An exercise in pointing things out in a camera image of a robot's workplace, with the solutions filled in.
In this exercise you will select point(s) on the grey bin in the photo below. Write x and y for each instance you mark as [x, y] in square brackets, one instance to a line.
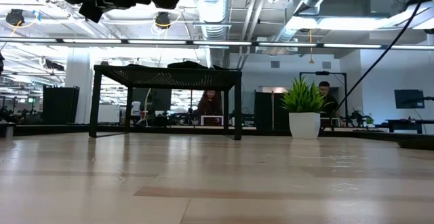
[6, 129]

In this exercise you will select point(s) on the black square wavy mini plate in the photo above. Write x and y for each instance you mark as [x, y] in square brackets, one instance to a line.
[188, 65]

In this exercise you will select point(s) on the linear ceiling light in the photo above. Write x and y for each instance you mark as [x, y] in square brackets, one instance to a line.
[222, 43]
[288, 44]
[27, 40]
[352, 45]
[157, 42]
[91, 41]
[412, 47]

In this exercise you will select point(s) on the small black robot arm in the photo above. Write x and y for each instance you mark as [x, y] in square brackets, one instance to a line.
[359, 118]

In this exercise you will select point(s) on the small green plant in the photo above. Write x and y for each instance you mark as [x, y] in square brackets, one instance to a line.
[369, 120]

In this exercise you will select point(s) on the person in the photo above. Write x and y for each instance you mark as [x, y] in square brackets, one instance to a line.
[327, 98]
[209, 107]

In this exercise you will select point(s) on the white jug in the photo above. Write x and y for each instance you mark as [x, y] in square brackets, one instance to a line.
[136, 108]

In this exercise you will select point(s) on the black partition panel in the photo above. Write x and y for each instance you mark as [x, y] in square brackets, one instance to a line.
[61, 105]
[268, 112]

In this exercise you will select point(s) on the green plant in white pot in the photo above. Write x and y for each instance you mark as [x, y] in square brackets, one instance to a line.
[304, 125]

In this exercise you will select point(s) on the black gantry frame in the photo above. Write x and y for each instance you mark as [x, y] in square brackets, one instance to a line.
[322, 73]

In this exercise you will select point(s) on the black ceiling camera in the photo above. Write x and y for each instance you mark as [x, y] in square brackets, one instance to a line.
[162, 20]
[15, 17]

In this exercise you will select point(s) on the black standing desk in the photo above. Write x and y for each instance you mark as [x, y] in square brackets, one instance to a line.
[407, 122]

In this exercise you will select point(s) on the black perforated metal shelf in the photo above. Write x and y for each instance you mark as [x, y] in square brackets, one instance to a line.
[169, 78]

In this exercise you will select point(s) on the black wall monitor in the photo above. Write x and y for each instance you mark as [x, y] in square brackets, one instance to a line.
[408, 99]

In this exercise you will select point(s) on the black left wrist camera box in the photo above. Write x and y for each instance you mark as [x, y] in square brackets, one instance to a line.
[91, 12]

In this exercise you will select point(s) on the white framed laptop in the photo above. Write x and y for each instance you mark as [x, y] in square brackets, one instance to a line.
[202, 120]

